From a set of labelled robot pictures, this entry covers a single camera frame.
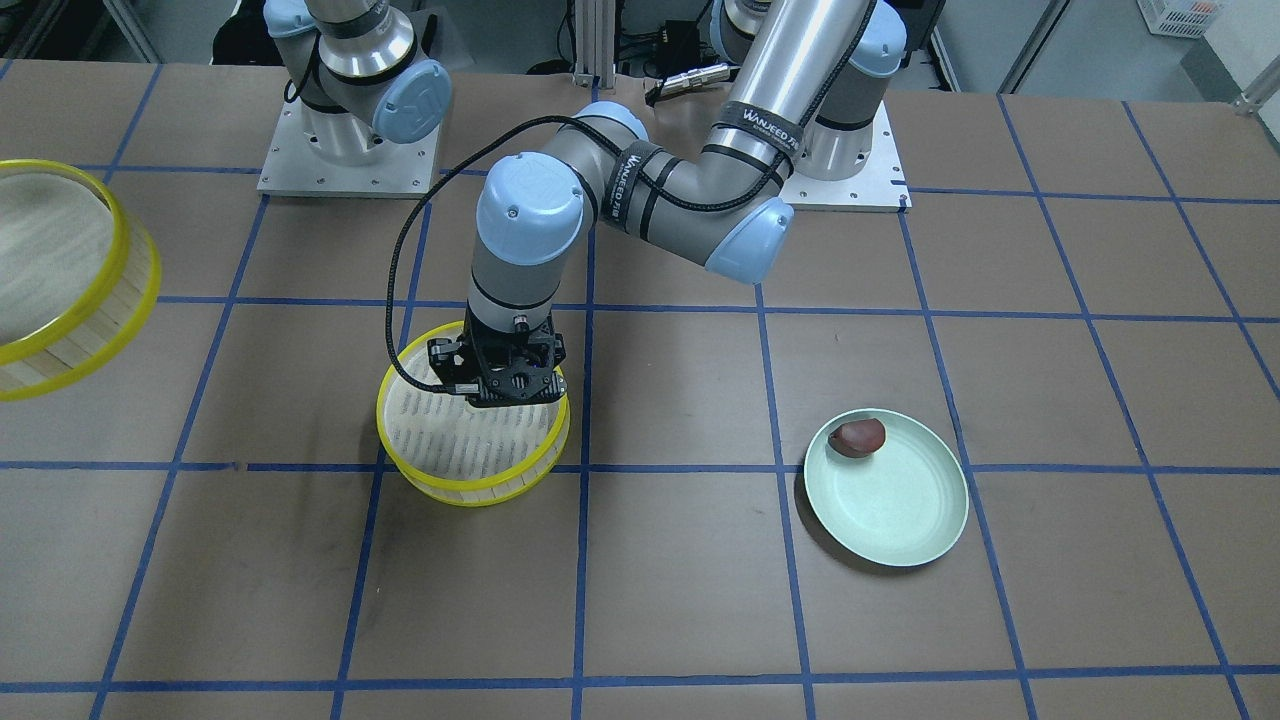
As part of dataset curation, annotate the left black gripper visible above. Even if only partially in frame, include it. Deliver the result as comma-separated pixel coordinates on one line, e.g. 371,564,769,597
428,313,566,407

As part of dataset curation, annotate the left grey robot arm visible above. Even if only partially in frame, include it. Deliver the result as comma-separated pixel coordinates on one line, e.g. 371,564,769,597
411,1,908,407

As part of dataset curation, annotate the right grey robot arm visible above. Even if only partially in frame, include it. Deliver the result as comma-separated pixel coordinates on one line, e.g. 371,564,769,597
262,1,452,167

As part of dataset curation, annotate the brown red bun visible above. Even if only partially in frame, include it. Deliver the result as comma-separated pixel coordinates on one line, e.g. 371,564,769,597
827,418,887,459

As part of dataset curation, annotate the pale green plate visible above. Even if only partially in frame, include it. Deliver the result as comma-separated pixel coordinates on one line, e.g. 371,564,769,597
803,407,970,568

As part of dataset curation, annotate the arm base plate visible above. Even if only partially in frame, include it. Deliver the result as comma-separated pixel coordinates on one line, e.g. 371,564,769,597
257,100,442,199
781,102,913,213

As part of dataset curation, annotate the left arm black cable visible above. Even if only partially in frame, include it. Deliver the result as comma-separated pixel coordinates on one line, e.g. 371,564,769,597
385,115,801,393

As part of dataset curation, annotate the aluminium frame post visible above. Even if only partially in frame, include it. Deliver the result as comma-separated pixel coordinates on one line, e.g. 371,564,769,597
571,0,620,90

